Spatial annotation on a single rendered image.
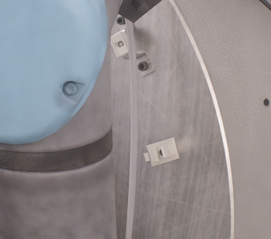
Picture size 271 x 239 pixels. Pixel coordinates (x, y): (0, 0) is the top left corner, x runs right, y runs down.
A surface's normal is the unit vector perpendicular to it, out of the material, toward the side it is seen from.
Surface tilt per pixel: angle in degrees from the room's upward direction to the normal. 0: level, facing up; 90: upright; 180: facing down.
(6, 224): 99
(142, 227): 90
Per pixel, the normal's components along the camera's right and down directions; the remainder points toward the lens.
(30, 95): -0.08, 0.21
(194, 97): -0.49, 0.11
